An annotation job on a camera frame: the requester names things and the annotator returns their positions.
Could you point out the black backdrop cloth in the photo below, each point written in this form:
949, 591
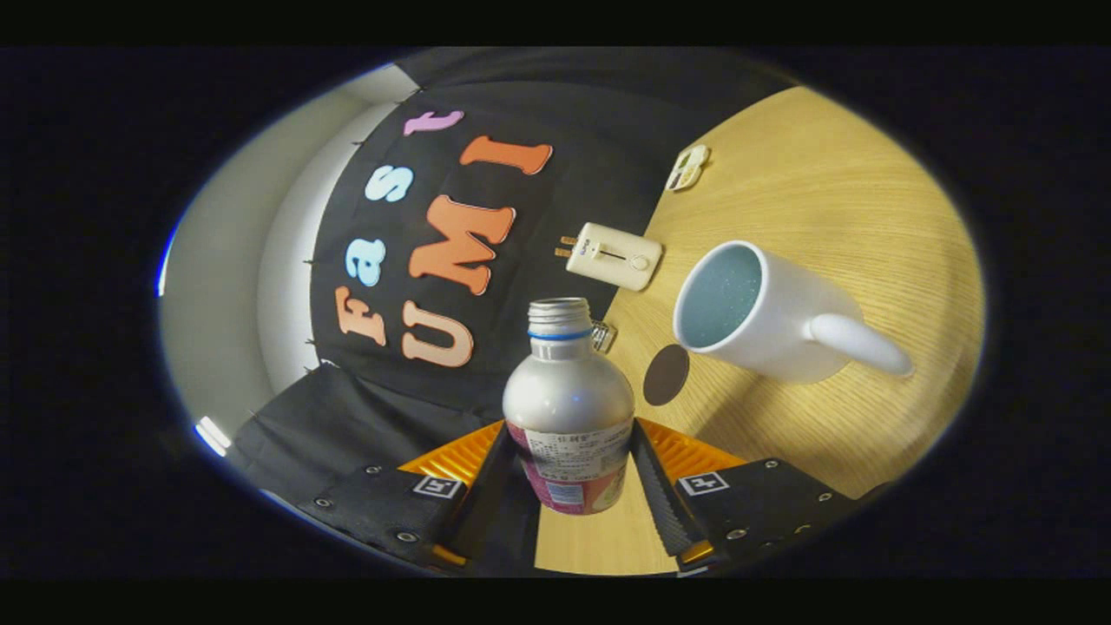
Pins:
590, 121

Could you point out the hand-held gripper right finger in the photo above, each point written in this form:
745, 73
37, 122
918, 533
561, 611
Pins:
664, 499

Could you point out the wooden table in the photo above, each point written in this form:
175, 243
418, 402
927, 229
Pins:
825, 217

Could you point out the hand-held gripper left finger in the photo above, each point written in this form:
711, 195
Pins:
486, 512

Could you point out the silver juice bottle pink label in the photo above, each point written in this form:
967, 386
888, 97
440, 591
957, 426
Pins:
568, 399

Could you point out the white toaster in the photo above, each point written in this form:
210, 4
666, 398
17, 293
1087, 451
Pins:
612, 256

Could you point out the white divided condiment tray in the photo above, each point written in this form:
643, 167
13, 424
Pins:
688, 167

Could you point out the white cup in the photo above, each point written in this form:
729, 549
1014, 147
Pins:
790, 321

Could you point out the ceiling light panel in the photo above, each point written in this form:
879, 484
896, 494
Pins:
212, 436

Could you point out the dark round coaster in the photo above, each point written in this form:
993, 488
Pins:
666, 375

